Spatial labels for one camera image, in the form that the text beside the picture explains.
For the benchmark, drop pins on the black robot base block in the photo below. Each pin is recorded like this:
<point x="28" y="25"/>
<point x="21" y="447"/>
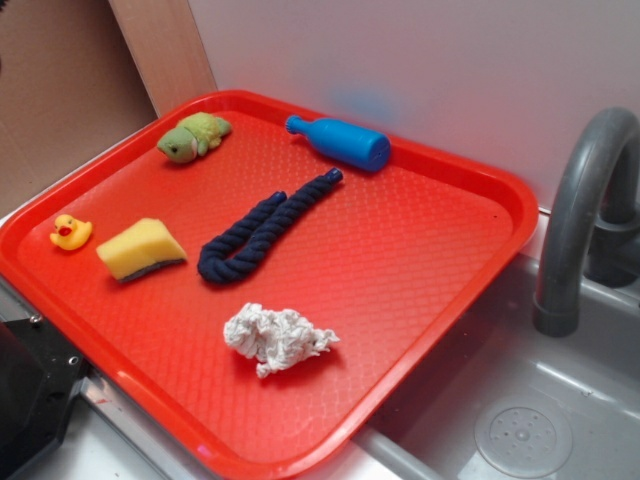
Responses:
<point x="41" y="373"/>

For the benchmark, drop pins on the green plush turtle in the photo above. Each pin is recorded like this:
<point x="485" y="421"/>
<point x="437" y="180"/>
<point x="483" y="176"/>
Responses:
<point x="193" y="137"/>

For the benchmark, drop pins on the yellow rubber duck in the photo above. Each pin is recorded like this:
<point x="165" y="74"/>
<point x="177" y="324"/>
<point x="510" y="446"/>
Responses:
<point x="70" y="233"/>

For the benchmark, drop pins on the grey toy sink basin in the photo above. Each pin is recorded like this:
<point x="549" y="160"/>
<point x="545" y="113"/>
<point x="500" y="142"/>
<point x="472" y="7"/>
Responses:
<point x="495" y="399"/>

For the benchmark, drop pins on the crumpled white cloth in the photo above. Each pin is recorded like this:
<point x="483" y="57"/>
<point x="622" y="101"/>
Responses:
<point x="276" y="340"/>

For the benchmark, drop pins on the red plastic tray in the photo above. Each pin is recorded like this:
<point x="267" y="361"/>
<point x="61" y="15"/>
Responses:
<point x="388" y="261"/>

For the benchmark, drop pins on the yellow sponge with grey pad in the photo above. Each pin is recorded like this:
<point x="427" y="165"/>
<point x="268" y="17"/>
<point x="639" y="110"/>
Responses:
<point x="145" y="246"/>

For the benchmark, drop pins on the grey toy faucet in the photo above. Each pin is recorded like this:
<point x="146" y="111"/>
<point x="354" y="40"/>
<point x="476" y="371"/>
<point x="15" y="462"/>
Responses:
<point x="593" y="229"/>

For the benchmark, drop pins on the blue plastic bottle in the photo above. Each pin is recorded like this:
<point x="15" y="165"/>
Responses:
<point x="347" y="143"/>

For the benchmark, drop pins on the light wooden board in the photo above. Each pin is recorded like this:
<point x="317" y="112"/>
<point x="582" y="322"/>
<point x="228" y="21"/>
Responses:
<point x="165" y="44"/>

